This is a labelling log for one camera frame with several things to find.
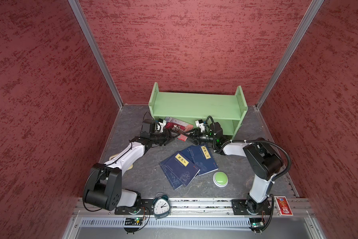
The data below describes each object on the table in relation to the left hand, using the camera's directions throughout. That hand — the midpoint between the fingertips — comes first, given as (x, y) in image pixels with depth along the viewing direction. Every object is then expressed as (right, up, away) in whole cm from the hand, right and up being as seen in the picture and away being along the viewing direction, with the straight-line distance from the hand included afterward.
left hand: (177, 138), depth 83 cm
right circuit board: (+39, -40, -13) cm, 58 cm away
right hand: (+4, 0, +3) cm, 5 cm away
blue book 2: (-1, -24, -1) cm, 25 cm away
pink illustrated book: (-5, +9, +10) cm, 15 cm away
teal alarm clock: (-7, -32, -12) cm, 35 cm away
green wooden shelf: (+28, +16, -1) cm, 32 cm away
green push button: (+24, -23, -1) cm, 33 cm away
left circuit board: (-22, -40, -11) cm, 47 cm away
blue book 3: (+15, -13, +8) cm, 21 cm away
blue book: (+3, -18, +3) cm, 19 cm away
